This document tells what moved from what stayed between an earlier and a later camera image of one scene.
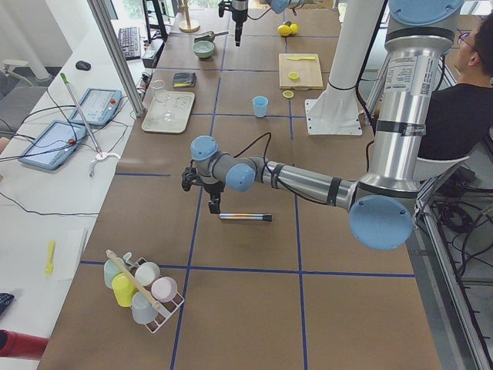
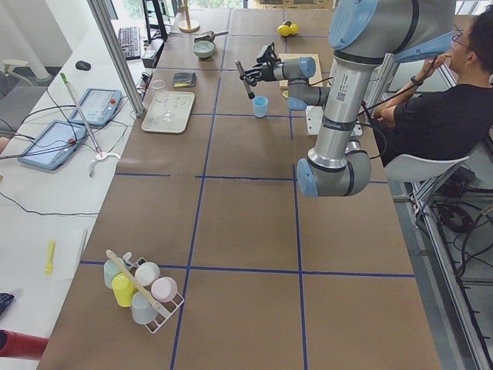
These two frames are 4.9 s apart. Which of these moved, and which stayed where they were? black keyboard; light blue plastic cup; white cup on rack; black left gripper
Moved: black left gripper
Stayed: light blue plastic cup; black keyboard; white cup on rack
